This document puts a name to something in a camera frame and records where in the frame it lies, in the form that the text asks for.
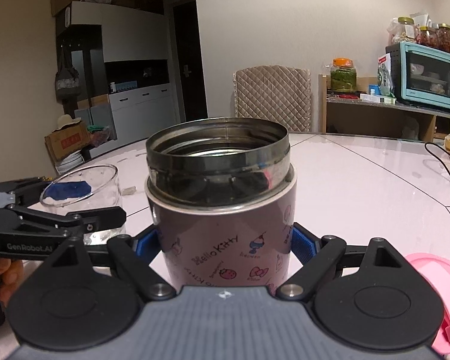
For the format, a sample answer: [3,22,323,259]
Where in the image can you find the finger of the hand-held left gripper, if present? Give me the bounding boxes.
[0,205,127,245]
[0,177,92,209]

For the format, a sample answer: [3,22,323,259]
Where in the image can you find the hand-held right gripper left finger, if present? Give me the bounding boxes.
[47,229,178,301]

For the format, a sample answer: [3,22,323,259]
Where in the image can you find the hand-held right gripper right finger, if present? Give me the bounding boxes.
[276,223,403,301]

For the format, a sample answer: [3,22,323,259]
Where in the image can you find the clear glass cup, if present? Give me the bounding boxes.
[40,164,127,247]

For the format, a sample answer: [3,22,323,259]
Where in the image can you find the pink printed insulated bottle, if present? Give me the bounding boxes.
[145,117,299,296]

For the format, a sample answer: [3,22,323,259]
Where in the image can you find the pink bottle cap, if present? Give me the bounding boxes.
[403,253,450,357]

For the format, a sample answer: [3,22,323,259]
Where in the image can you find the person's left hand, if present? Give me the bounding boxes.
[0,259,25,307]

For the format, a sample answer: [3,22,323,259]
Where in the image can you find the stack of white bowls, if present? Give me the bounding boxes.
[56,152,85,175]

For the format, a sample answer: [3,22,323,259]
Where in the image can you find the cardboard box with red print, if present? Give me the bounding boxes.
[44,122,92,162]

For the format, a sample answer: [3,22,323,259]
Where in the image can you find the straw hat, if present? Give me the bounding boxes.
[57,114,82,128]

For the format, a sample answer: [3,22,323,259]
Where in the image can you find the grey boards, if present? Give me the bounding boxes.
[75,103,115,140]

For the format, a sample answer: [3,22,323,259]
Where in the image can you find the hanging grey bag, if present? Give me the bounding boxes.
[55,45,80,102]

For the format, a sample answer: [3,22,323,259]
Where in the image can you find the wooden shelf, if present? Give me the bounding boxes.
[319,74,450,141]

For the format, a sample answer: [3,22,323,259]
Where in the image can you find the chair with quilted cover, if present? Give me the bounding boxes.
[232,68,311,133]

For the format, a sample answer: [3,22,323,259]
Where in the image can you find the flat white and green box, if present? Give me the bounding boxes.
[360,94,397,105]

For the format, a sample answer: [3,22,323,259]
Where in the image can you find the green pickle jar orange lid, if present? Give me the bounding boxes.
[331,58,358,92]

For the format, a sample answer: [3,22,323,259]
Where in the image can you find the white cabinet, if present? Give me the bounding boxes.
[55,1,181,158]

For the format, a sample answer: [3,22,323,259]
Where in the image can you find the green and white snack bag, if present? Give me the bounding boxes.
[377,54,395,96]

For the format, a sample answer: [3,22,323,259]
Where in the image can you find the dark door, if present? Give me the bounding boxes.
[172,0,209,122]

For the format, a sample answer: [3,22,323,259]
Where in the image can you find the teal toaster oven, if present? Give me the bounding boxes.
[385,41,450,112]

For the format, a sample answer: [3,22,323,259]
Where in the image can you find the jar with pale contents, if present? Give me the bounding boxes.
[395,17,417,44]

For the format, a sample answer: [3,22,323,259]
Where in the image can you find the small red-filled jar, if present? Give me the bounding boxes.
[416,26,438,48]

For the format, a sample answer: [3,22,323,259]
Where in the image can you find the tall red-filled jar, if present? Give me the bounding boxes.
[436,23,450,54]

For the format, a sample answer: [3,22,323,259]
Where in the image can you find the white paper bag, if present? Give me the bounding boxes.
[410,10,436,28]

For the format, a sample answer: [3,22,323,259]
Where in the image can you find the black cable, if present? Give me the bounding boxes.
[424,142,450,185]

